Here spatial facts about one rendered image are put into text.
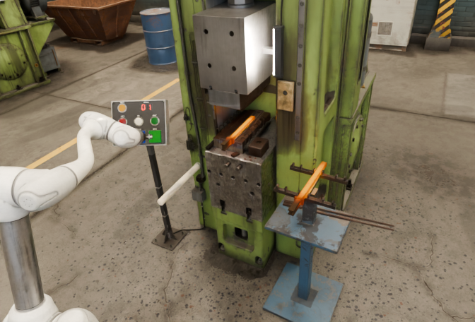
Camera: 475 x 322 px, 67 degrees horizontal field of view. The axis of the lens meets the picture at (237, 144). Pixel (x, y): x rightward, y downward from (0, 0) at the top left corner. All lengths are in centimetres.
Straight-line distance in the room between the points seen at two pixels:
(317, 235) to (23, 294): 132
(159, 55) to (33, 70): 202
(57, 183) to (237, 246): 157
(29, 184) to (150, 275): 160
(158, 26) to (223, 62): 468
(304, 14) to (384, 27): 528
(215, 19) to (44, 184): 110
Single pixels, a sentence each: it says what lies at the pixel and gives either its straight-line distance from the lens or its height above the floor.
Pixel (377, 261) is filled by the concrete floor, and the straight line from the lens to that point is 282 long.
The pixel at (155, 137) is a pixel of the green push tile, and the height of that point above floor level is 101.
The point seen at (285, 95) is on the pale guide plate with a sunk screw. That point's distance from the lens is 196.
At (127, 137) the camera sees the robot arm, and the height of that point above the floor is 128.
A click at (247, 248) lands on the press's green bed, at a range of 258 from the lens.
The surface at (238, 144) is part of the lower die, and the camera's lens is 210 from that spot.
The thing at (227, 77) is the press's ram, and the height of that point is 139.
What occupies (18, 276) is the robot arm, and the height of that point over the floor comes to 104.
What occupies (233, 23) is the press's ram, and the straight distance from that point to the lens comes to 183.
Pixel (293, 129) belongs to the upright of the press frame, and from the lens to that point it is 206.
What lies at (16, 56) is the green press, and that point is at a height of 56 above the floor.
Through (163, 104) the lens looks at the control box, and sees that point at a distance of 222.
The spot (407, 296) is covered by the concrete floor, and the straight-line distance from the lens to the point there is 270.
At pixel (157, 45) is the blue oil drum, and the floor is 36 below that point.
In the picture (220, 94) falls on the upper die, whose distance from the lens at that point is 200.
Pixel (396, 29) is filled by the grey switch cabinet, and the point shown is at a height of 39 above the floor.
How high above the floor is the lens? 208
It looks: 32 degrees down
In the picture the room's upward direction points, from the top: 4 degrees counter-clockwise
